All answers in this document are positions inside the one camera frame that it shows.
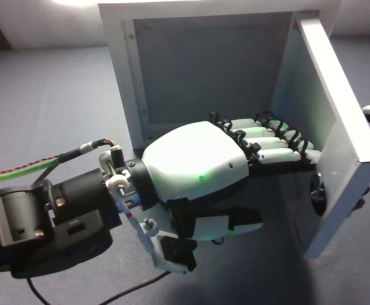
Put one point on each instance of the white cabinet door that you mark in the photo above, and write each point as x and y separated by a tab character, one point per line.
337	159

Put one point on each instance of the black round door lock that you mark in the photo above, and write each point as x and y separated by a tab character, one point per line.
318	193

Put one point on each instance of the white cabinet box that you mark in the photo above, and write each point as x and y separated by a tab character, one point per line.
204	63

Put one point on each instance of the black wrist camera white bracket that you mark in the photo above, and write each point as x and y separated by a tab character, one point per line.
172	251

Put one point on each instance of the grey table cloth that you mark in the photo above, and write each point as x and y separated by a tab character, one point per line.
61	95

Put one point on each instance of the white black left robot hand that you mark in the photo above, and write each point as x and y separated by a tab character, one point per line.
197	159

